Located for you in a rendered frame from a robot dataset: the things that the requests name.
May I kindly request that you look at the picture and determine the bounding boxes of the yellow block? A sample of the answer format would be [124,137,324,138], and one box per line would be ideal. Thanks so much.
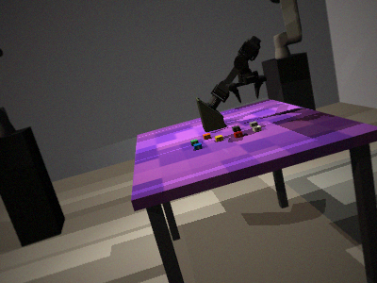
[215,135,223,142]

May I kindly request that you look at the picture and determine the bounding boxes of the orange block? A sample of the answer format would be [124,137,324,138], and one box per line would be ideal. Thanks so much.
[203,133,211,140]

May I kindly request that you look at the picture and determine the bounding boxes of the blue block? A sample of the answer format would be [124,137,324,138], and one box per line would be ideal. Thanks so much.
[193,142,203,150]

